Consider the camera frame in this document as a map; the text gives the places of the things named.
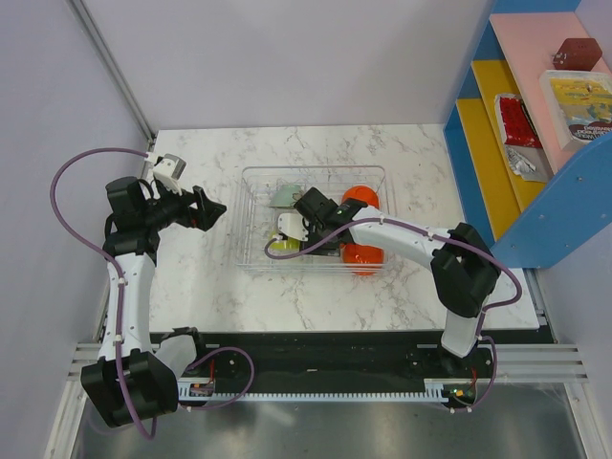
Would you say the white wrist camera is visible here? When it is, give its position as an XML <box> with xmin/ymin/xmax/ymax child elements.
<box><xmin>277</xmin><ymin>212</ymin><xmax>309</xmax><ymax>241</ymax></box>
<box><xmin>145</xmin><ymin>152</ymin><xmax>186</xmax><ymax>196</ymax></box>

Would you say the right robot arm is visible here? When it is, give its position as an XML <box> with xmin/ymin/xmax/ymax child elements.
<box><xmin>295</xmin><ymin>187</ymin><xmax>501</xmax><ymax>377</ymax></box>

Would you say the clear wire dish rack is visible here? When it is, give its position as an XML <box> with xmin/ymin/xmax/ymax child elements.
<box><xmin>231</xmin><ymin>165</ymin><xmax>397</xmax><ymax>275</ymax></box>

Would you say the colourful shelf unit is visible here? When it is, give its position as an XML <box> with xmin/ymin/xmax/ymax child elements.
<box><xmin>444</xmin><ymin>1</ymin><xmax>611</xmax><ymax>269</ymax></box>

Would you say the orange bowl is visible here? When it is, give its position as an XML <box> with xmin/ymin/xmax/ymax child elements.
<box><xmin>341</xmin><ymin>244</ymin><xmax>384</xmax><ymax>276</ymax></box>
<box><xmin>341</xmin><ymin>186</ymin><xmax>380</xmax><ymax>208</ymax></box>

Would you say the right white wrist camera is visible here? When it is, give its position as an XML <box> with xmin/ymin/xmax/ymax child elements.
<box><xmin>277</xmin><ymin>212</ymin><xmax>309</xmax><ymax>241</ymax></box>

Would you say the crumpled silver wrapper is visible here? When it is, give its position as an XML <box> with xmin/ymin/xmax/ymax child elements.
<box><xmin>504</xmin><ymin>145</ymin><xmax>548</xmax><ymax>183</ymax></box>

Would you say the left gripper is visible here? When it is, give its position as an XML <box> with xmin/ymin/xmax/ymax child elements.
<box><xmin>142</xmin><ymin>180</ymin><xmax>225</xmax><ymax>231</ymax></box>

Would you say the white slotted cable duct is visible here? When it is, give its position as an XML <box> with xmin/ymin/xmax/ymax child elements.
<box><xmin>178</xmin><ymin>379</ymin><xmax>450</xmax><ymax>405</ymax></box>

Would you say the pale green ceramic bowl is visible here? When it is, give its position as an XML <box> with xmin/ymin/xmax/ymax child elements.
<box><xmin>269</xmin><ymin>184</ymin><xmax>304</xmax><ymax>208</ymax></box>

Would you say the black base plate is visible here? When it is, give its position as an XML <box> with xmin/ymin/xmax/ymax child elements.
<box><xmin>186</xmin><ymin>331</ymin><xmax>493</xmax><ymax>394</ymax></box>

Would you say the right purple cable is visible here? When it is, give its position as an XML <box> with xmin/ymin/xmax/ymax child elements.
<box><xmin>263</xmin><ymin>217</ymin><xmax>523</xmax><ymax>415</ymax></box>

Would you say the dark red box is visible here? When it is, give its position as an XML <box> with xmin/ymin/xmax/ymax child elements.
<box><xmin>553</xmin><ymin>37</ymin><xmax>602</xmax><ymax>72</ymax></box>

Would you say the yellow-green bowl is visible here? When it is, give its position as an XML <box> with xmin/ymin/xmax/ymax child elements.
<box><xmin>269</xmin><ymin>232</ymin><xmax>301</xmax><ymax>255</ymax></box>

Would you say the red packet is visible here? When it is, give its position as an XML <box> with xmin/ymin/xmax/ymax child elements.
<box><xmin>494</xmin><ymin>94</ymin><xmax>542</xmax><ymax>148</ymax></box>

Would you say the aluminium frame rail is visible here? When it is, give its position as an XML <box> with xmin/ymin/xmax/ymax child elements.
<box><xmin>66</xmin><ymin>0</ymin><xmax>157</xmax><ymax>145</ymax></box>

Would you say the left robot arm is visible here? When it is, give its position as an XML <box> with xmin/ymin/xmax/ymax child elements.
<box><xmin>80</xmin><ymin>177</ymin><xmax>227</xmax><ymax>428</ymax></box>

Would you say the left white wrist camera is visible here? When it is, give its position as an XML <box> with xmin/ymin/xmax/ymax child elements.
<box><xmin>145</xmin><ymin>152</ymin><xmax>186</xmax><ymax>196</ymax></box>

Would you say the clear box with yellow print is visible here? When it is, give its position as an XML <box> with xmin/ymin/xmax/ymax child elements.
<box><xmin>539</xmin><ymin>70</ymin><xmax>611</xmax><ymax>153</ymax></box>

